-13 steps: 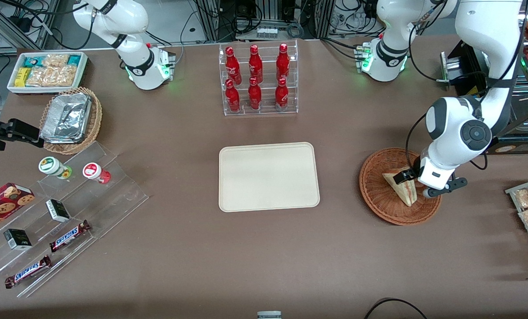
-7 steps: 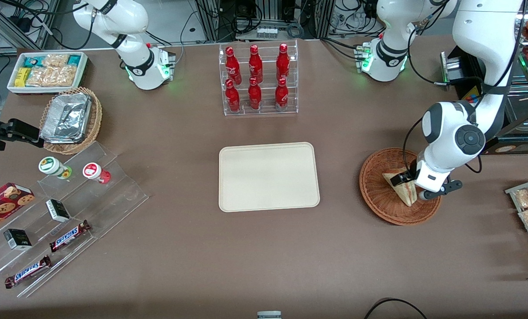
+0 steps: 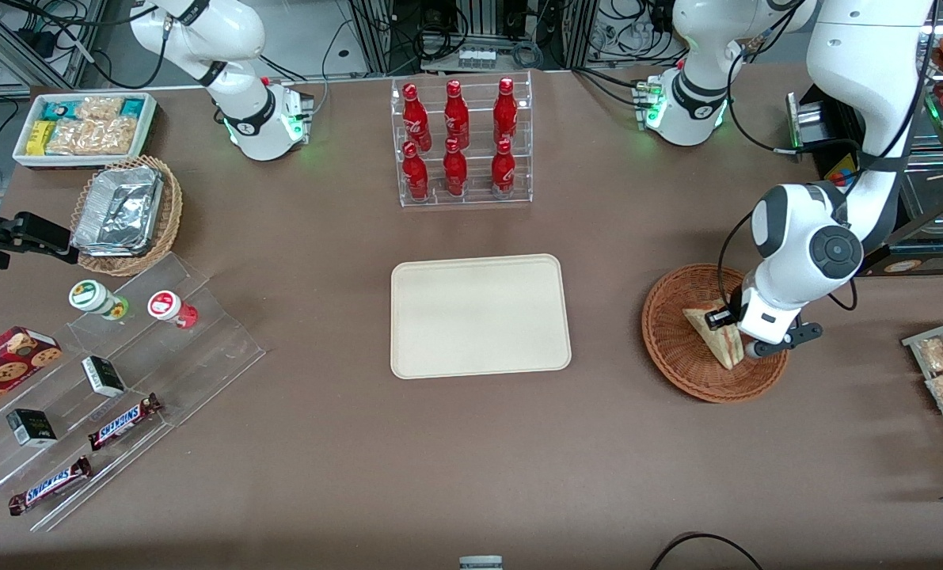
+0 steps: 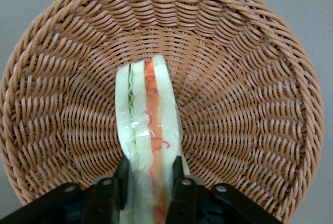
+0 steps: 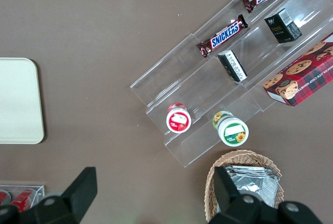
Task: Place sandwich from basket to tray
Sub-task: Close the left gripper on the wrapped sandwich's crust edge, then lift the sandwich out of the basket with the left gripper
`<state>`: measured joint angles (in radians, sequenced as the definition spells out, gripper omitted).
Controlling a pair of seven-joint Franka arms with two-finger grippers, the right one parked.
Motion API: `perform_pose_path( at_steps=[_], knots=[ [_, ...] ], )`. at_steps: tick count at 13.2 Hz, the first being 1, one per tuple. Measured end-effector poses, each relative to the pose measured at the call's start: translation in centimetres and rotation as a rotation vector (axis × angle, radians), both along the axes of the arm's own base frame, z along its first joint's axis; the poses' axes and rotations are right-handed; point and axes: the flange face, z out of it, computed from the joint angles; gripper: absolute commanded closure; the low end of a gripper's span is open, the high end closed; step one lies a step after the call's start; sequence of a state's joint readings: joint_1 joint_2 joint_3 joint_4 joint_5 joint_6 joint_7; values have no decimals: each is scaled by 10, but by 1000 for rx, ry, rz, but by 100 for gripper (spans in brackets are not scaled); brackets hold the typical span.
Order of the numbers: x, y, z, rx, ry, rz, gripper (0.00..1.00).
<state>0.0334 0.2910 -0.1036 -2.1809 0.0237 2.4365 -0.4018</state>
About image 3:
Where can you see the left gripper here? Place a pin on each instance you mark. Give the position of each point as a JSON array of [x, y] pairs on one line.
[[722, 318]]

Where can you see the triangular sandwich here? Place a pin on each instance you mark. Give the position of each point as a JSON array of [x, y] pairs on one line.
[[720, 346]]

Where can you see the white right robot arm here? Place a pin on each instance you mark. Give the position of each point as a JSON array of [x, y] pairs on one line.
[[226, 47]]

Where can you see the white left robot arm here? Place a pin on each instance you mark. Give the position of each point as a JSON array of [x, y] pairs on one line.
[[859, 63]]

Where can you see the round brown wicker basket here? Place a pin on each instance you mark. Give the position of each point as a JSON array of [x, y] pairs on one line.
[[677, 356]]

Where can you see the oval light wicker basket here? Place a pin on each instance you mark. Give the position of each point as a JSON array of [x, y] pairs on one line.
[[172, 206]]

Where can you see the beige rectangular tray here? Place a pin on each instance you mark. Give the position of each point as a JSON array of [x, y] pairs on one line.
[[479, 317]]

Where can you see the white cup green lid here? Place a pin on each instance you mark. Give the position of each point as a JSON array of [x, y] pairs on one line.
[[87, 295]]

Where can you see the stack of foil trays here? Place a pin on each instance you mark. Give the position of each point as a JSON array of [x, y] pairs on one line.
[[119, 210]]

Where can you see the white snack bin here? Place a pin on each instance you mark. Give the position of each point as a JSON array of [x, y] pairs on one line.
[[83, 162]]

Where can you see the yellow snack pack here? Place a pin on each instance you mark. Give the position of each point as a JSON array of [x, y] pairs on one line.
[[39, 138]]

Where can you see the clear rice cracker bag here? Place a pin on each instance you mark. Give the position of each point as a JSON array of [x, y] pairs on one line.
[[99, 108], [71, 138], [115, 134]]

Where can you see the red cookie box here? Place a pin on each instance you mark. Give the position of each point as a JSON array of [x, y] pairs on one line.
[[4, 368]]

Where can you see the teal snack pack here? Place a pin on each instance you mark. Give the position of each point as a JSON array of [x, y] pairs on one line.
[[58, 109], [134, 106]]

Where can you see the white cup red lid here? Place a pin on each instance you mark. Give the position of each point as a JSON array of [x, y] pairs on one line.
[[164, 305]]

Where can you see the small black box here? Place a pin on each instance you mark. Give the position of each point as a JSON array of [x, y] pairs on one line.
[[32, 427], [103, 376]]

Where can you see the snickers bar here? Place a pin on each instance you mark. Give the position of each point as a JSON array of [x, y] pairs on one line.
[[123, 422], [50, 484]]

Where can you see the clear acrylic tiered stand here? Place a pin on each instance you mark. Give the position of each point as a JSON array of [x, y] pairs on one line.
[[218, 348]]

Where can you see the silver metal box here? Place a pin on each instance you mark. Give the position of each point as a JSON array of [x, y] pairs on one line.
[[808, 123]]

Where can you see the black food warmer case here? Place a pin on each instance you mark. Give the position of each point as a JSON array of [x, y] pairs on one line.
[[930, 222]]

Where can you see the red cola bottle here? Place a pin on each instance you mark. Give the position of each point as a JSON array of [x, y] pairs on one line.
[[416, 178], [505, 115], [503, 170], [456, 119], [416, 119], [455, 170]]

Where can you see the clear acrylic bottle rack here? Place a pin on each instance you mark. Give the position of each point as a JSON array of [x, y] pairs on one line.
[[477, 103]]

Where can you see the small grey device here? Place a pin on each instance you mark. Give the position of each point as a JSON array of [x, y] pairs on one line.
[[481, 564]]

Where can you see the white power strip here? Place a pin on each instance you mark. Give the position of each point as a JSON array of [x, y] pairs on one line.
[[476, 57]]

